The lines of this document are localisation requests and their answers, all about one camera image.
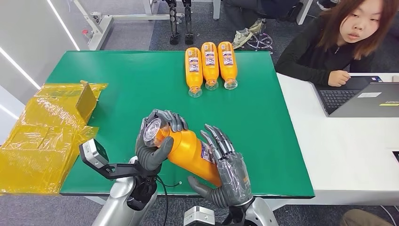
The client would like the beige sneaker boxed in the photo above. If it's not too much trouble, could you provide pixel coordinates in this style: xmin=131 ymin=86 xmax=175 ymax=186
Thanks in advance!
xmin=232 ymin=28 xmax=254 ymax=50

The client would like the orange juice bottle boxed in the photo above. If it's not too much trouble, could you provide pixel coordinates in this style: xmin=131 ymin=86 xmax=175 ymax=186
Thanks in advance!
xmin=201 ymin=41 xmax=219 ymax=91
xmin=184 ymin=47 xmax=203 ymax=98
xmin=217 ymin=41 xmax=239 ymax=90
xmin=143 ymin=118 xmax=226 ymax=187

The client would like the white desk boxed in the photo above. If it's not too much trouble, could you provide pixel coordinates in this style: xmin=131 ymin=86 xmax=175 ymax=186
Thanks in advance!
xmin=265 ymin=73 xmax=399 ymax=211

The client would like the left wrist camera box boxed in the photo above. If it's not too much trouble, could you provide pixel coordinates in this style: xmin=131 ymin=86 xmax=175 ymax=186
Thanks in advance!
xmin=79 ymin=138 xmax=157 ymax=181

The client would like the person in dark clothes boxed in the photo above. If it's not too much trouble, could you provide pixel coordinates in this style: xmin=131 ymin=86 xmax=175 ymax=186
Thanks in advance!
xmin=223 ymin=0 xmax=301 ymax=23

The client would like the yellow film wrapped cardboard box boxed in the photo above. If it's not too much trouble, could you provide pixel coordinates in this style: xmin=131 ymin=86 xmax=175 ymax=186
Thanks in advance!
xmin=0 ymin=80 xmax=109 ymax=195

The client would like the brown shoe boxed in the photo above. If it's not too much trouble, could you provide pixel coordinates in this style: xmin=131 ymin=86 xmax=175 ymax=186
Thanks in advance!
xmin=341 ymin=209 xmax=392 ymax=226

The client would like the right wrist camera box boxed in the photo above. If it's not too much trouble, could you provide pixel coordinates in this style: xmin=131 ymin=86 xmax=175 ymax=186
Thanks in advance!
xmin=183 ymin=206 xmax=216 ymax=226

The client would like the chrome chair base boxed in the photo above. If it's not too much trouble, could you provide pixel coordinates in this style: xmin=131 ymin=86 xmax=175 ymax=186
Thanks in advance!
xmin=247 ymin=18 xmax=274 ymax=54

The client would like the person's hand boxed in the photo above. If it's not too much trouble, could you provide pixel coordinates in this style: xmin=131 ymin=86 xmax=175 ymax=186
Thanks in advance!
xmin=327 ymin=70 xmax=351 ymax=88

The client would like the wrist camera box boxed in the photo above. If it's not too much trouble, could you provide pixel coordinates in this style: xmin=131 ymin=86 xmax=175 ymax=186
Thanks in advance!
xmin=183 ymin=206 xmax=216 ymax=226
xmin=79 ymin=138 xmax=157 ymax=181

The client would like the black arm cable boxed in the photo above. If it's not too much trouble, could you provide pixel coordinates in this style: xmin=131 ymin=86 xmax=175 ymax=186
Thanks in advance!
xmin=155 ymin=175 xmax=182 ymax=226

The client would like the black robot leg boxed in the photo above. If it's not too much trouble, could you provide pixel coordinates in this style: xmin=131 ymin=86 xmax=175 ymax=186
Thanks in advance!
xmin=162 ymin=0 xmax=181 ymax=46
xmin=181 ymin=0 xmax=195 ymax=46

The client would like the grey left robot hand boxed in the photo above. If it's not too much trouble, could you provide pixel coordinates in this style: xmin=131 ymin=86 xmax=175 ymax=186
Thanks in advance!
xmin=135 ymin=109 xmax=189 ymax=173

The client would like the white metal frame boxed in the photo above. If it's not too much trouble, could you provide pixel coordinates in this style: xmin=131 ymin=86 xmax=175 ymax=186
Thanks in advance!
xmin=72 ymin=0 xmax=187 ymax=51

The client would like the grey laptop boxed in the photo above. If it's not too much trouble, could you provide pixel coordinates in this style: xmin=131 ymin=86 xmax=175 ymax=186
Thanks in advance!
xmin=311 ymin=75 xmax=399 ymax=118

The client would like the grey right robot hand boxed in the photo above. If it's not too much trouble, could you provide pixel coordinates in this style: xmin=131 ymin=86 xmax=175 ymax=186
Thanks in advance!
xmin=188 ymin=124 xmax=254 ymax=209

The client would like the green table mat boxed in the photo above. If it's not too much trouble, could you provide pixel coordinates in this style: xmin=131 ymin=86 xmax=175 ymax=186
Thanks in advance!
xmin=46 ymin=50 xmax=315 ymax=199

